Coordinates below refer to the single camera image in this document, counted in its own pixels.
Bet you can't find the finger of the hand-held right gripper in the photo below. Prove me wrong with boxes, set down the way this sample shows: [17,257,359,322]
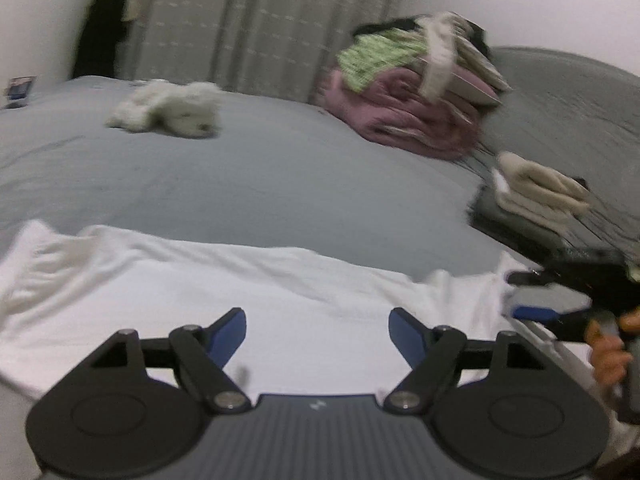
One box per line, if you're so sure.
[506,266,557,288]
[511,305,595,345]

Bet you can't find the smartphone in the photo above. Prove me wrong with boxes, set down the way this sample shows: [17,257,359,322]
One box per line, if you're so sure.
[4,76,38,110]

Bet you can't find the dark folded clothes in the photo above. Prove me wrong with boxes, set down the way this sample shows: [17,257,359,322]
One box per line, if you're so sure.
[467,182,576,266]

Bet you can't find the person's right hand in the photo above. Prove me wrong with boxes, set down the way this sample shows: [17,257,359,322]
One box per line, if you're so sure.
[585,309,640,388]

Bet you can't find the grey star curtain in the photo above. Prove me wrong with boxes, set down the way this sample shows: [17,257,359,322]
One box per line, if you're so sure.
[117,0,406,106]

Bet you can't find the pink quilt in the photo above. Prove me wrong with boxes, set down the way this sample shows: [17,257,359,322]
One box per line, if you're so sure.
[317,67,486,162]

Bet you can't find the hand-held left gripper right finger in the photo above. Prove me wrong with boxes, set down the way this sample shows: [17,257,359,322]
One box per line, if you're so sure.
[382,307,546,416]

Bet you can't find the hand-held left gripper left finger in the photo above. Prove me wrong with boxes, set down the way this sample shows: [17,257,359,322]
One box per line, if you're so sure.
[90,306,253,416]

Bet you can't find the white plush dog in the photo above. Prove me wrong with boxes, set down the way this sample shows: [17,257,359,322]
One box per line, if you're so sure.
[105,79,223,140]

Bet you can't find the pale striped cloth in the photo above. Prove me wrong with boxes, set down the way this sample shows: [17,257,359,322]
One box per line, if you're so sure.
[450,35,513,93]

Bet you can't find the green patterned cloth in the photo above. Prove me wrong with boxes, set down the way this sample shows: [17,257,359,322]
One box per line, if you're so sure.
[336,30,431,93]

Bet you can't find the cream garment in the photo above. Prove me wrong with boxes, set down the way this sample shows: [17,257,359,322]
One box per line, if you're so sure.
[417,12,468,98]

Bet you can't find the pink pillow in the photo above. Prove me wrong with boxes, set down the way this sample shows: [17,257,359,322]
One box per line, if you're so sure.
[425,60,503,108]

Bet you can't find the grey headboard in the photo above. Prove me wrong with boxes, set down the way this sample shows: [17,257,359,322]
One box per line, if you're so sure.
[480,46,640,271]

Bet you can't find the white garment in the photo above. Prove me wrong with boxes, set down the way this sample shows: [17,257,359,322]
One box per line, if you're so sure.
[0,220,640,480]
[490,167,576,236]

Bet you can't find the beige folded garment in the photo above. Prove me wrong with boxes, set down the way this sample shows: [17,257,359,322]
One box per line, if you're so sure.
[497,151,593,218]

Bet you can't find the white folded garment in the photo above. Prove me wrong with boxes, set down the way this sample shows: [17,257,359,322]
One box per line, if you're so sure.
[490,167,576,236]

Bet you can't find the hanging black garment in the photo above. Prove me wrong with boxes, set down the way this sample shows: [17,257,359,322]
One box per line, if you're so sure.
[72,0,130,81]

